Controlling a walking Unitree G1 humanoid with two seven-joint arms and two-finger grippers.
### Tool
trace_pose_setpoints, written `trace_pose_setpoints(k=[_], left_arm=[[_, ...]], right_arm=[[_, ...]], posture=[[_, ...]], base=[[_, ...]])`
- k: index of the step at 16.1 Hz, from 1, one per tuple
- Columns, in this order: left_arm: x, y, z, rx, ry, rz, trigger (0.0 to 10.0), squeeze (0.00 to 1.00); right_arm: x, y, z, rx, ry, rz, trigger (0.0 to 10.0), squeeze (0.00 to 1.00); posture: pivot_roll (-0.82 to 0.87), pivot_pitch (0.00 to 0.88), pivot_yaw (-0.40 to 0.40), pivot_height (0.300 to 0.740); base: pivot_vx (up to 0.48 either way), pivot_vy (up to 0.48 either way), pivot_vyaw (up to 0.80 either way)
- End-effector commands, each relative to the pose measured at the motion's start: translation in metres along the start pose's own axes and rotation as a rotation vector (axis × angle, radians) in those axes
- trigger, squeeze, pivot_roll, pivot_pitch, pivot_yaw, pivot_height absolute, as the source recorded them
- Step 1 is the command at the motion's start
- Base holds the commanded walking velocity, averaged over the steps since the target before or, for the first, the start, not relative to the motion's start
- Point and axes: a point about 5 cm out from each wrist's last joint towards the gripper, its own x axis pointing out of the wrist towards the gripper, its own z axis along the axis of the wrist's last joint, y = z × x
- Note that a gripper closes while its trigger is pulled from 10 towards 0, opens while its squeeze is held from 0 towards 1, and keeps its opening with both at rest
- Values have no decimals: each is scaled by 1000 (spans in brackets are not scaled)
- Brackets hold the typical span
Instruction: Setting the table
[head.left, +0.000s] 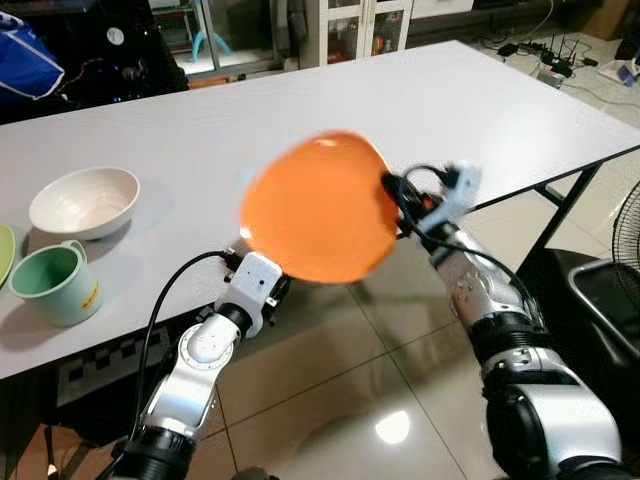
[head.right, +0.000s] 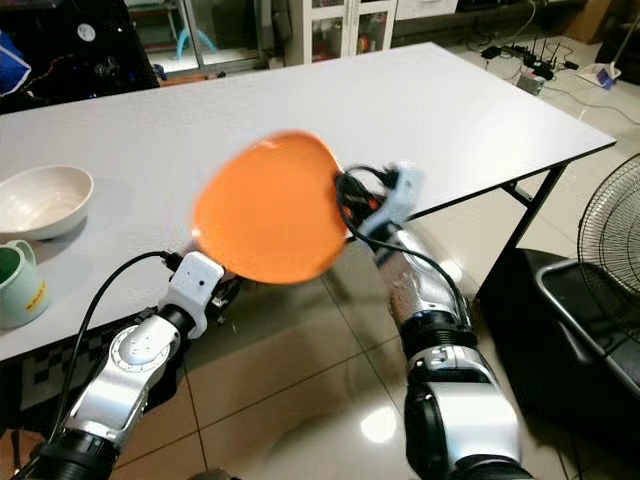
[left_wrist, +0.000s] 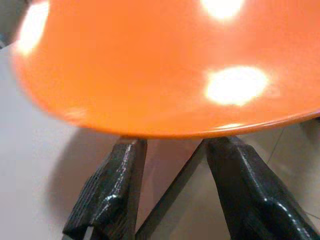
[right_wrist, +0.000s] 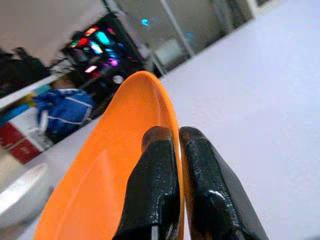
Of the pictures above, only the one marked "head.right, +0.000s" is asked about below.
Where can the orange plastic plate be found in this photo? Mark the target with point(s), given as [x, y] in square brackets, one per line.
[270, 205]

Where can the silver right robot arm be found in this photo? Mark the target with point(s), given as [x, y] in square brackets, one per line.
[440, 310]

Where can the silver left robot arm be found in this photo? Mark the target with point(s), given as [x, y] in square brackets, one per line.
[130, 380]

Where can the white display cabinet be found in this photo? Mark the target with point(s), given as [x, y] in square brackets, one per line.
[335, 25]

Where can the checkerboard sheet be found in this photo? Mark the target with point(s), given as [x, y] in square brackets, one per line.
[60, 360]

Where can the black storage bin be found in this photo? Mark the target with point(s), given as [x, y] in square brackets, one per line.
[520, 320]

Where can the white bowl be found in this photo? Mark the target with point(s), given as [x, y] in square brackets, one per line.
[45, 200]

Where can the green mug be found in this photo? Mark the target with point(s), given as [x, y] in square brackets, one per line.
[20, 290]

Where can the black router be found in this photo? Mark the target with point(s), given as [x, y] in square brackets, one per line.
[535, 62]

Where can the black standing fan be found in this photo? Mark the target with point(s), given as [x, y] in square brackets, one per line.
[610, 240]

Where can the blue bag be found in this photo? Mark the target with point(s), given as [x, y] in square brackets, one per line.
[12, 60]

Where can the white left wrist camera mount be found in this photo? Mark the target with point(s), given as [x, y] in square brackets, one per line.
[195, 290]

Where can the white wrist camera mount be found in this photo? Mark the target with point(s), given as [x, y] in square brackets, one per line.
[400, 190]
[195, 290]

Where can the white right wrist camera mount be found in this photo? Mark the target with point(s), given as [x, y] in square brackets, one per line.
[400, 190]

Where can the black table frame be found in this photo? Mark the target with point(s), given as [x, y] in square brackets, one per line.
[540, 203]

